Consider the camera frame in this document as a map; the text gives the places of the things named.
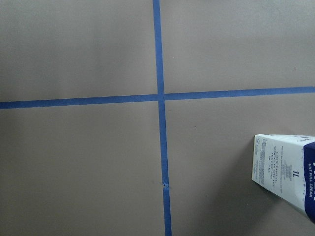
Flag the blue white milk carton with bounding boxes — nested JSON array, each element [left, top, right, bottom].
[[252, 134, 315, 222]]

